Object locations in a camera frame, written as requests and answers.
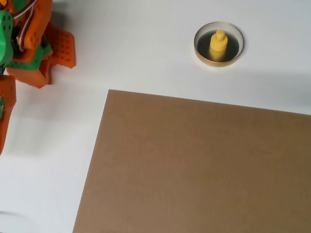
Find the round dish with gold rim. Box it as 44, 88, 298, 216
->
190, 17, 248, 71

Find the brown cardboard sheet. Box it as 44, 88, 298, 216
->
71, 81, 311, 233

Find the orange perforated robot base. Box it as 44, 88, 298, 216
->
3, 18, 83, 94

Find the small yellow plastic piece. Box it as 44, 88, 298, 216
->
206, 27, 231, 64

